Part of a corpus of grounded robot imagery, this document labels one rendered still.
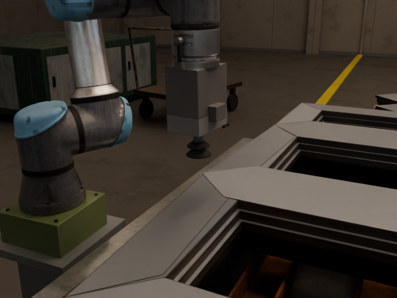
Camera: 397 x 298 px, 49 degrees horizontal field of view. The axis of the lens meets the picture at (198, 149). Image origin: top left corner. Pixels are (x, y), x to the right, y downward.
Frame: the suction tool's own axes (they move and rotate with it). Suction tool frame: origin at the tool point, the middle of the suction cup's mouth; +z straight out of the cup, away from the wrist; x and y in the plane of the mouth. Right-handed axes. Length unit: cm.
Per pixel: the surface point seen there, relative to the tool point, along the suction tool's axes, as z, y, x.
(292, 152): 13.1, 42.5, 0.6
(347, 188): 10.8, 23.1, -19.1
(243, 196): 10.2, 8.0, -4.3
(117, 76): 65, 311, 334
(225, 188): 10.1, 9.1, 0.2
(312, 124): 12, 64, 4
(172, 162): 101, 194, 163
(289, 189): 10.5, 16.0, -10.0
